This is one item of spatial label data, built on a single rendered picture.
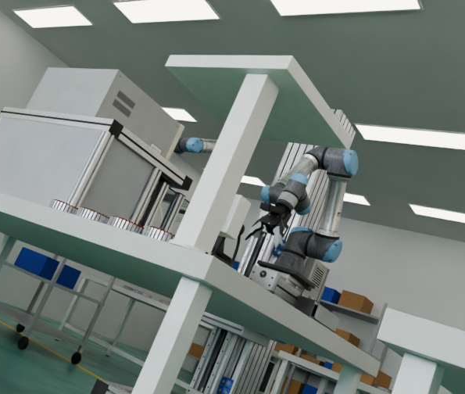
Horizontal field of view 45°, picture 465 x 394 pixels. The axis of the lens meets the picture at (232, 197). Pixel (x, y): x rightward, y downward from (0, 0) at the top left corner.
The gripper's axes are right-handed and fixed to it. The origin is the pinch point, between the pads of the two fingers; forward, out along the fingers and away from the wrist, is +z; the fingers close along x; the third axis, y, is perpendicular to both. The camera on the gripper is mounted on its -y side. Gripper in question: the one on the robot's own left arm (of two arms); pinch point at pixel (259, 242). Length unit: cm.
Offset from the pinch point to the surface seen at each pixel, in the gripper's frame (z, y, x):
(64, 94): -3, -70, 58
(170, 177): 2.4, -37.8, 20.5
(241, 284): 46, -71, -55
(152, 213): 16.4, -34.1, 21.9
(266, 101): 9, -87, -48
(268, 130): -1, -65, -33
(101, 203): 28, -54, 22
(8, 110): 8, -70, 84
